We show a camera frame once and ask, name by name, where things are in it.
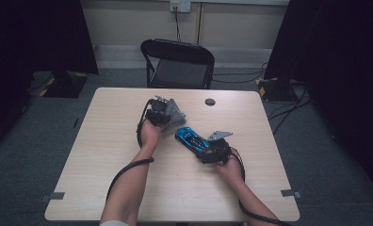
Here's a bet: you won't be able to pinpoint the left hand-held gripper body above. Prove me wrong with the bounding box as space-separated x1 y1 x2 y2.
144 95 171 128

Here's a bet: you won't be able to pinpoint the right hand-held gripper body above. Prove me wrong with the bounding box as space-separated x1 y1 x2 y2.
200 130 234 165

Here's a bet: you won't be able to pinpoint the grey cloth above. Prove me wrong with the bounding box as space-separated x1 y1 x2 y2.
162 98 187 135

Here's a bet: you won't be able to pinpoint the blue toy car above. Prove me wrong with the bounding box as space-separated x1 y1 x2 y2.
174 126 211 155

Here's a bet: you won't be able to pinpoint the person's right hand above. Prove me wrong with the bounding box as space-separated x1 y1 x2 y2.
214 153 246 186

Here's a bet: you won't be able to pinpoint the person's left hand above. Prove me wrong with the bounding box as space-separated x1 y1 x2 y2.
138 119 168 153

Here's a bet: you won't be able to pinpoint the black folding chair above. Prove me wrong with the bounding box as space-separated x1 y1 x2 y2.
139 38 216 90

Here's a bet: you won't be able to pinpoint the grey tape piece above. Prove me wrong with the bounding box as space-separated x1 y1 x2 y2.
40 191 66 203
280 188 302 200

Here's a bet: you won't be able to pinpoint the black stand base striped tape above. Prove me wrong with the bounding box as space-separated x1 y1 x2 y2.
254 76 300 103
38 70 89 99

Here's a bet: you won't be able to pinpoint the white sleeve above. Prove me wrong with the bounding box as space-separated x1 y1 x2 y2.
99 219 130 226

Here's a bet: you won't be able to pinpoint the black curtain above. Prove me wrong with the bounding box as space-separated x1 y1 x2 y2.
0 0 100 158
264 0 373 202

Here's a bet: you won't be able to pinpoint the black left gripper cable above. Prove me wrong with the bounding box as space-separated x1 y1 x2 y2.
105 99 155 202

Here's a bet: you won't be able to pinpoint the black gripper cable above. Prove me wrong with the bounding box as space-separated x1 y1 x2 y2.
105 99 155 202
230 147 294 226

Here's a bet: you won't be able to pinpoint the black floor cables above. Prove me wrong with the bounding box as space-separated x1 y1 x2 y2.
212 61 269 85

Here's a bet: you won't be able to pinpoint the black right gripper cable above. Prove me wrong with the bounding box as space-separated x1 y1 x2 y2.
230 147 294 226

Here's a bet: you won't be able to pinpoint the black floor cable bundle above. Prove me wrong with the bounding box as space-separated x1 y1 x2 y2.
268 84 313 137

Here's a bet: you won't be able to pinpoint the black wall socket cable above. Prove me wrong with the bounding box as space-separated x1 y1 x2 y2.
173 6 182 42

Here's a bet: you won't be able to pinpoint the white wall socket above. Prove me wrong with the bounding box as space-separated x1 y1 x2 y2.
170 0 192 13

